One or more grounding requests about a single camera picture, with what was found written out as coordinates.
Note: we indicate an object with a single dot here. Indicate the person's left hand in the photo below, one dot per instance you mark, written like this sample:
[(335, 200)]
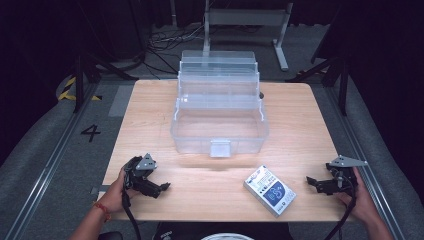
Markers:
[(116, 196)]

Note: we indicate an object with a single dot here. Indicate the person's right hand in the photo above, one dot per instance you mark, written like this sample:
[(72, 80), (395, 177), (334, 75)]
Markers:
[(361, 203)]

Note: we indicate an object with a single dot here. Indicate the white round object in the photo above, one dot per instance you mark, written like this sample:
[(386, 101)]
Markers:
[(226, 237)]

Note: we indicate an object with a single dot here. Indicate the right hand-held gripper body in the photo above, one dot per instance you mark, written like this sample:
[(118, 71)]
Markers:
[(345, 175)]

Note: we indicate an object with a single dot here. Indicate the yellow black floor tape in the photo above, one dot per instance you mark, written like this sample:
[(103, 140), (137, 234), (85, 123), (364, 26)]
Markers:
[(68, 91)]

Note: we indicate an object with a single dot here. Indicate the grey metal stand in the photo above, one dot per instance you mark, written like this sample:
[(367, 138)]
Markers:
[(281, 50)]

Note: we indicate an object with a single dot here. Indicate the black stand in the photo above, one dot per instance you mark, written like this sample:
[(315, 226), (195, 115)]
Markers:
[(343, 90), (79, 86)]

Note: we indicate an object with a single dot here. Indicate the clear plastic storage box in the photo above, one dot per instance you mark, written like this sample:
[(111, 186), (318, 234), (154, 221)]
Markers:
[(220, 130)]

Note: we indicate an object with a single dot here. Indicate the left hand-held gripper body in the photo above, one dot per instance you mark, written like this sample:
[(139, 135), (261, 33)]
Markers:
[(141, 166)]

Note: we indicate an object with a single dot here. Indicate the white box with blue label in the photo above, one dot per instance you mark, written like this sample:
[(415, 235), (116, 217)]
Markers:
[(270, 191)]

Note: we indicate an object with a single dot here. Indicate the person's dark clothing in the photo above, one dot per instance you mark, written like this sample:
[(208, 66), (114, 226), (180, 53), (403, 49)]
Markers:
[(186, 231)]

